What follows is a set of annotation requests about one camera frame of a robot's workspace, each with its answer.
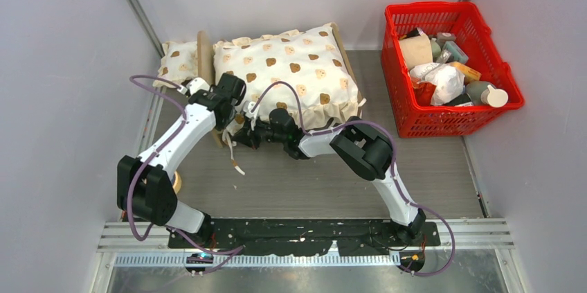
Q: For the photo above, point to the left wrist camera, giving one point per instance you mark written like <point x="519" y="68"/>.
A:
<point x="193" y="86"/>

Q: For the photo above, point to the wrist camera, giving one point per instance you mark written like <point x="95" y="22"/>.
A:
<point x="193" y="86"/>
<point x="249" y="110"/>

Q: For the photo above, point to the grey bottle with beige cap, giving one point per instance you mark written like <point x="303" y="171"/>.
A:
<point x="485" y="93"/>

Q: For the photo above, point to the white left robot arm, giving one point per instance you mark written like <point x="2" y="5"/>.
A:
<point x="144" y="183"/>

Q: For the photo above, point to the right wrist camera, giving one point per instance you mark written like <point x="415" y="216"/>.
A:
<point x="249" y="110"/>

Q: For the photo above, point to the teal box in basket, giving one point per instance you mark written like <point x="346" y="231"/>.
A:
<point x="457" y="53"/>

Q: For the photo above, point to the aluminium frame rail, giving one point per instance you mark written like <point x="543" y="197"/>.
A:
<point x="147" y="25"/>

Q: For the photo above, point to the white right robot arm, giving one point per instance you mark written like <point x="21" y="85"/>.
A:
<point x="365" y="147"/>

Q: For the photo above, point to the wooden pet bed frame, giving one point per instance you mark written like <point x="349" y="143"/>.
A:
<point x="204" y="61"/>

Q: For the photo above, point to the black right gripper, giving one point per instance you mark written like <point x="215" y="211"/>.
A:
<point x="248" y="134"/>

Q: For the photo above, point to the small bear print pillow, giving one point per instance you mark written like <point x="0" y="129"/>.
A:
<point x="179" y="62"/>

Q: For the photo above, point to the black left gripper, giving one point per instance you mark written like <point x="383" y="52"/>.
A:
<point x="223" y="125"/>

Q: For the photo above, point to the white crumpled bag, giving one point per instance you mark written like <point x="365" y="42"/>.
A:
<point x="436" y="84"/>

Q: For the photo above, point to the tape roll with blue core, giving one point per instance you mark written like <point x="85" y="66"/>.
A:
<point x="176" y="182"/>

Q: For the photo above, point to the red plastic basket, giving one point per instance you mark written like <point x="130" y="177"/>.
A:
<point x="441" y="21"/>

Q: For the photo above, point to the yellow box in basket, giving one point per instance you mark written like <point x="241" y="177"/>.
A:
<point x="470" y="75"/>

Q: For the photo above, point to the large bear print cushion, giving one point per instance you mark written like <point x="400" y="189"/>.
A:
<point x="289" y="75"/>

